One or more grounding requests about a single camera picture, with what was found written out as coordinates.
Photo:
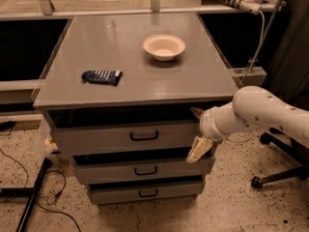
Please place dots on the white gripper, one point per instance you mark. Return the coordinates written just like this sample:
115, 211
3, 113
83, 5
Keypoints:
208, 126

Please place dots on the grey top drawer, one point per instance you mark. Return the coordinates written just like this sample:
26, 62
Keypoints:
126, 137

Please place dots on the grey drawer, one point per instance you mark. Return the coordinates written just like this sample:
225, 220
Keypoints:
142, 170
126, 137
150, 192

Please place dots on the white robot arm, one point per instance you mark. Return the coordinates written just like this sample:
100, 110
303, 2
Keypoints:
252, 107

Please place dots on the grey middle drawer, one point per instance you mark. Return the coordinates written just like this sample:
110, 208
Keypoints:
142, 170

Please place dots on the grey drawer cabinet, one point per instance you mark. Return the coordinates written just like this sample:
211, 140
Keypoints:
149, 90

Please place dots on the grey bottom drawer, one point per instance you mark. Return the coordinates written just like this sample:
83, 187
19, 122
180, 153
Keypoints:
150, 192

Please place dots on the white paper bowl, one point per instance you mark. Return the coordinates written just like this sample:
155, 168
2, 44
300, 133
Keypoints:
164, 47

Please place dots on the blue striped snack packet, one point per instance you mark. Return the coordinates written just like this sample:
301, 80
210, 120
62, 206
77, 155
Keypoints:
102, 77

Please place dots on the white power strip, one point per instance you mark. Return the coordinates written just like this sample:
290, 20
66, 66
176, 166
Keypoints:
236, 1

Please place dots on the black floor stand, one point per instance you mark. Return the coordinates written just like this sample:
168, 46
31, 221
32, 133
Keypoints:
30, 194

